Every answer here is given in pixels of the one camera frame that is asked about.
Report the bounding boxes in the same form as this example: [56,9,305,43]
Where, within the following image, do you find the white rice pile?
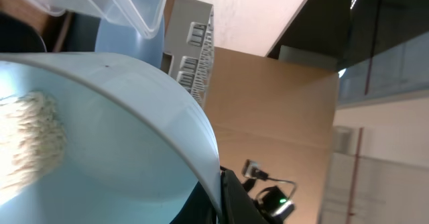
[1,92,67,201]

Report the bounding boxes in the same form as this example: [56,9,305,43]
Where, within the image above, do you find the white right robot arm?
[241,159,298,224]

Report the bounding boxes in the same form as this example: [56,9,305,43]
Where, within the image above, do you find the light blue bowl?
[1,52,222,223]

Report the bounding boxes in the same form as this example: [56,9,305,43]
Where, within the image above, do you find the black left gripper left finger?
[170,182,217,224]

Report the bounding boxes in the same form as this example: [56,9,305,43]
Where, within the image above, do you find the brown plastic tray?
[42,11,101,52]

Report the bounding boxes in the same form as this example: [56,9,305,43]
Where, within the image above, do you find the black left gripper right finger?
[220,170,267,224]

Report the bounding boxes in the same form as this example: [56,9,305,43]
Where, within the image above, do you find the dark blue plate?
[95,19,165,68]

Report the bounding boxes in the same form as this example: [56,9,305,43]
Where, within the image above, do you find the grey dishwasher rack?
[164,0,215,107]

